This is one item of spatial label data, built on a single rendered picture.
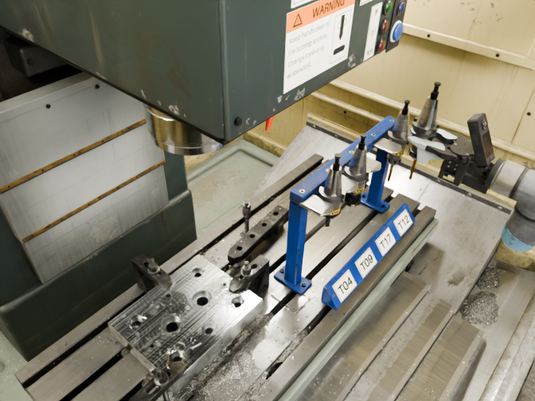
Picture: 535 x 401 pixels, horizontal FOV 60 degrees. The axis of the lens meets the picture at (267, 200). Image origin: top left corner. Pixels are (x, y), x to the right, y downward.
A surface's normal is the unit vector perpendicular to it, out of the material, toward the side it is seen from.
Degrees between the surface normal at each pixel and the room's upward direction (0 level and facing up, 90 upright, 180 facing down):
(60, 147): 90
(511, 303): 17
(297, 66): 90
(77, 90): 91
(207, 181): 0
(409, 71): 90
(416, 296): 7
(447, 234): 24
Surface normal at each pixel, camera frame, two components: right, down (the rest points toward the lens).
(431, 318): 0.11, -0.82
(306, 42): 0.76, 0.43
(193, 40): -0.65, 0.49
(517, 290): -0.21, -0.85
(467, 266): -0.25, -0.50
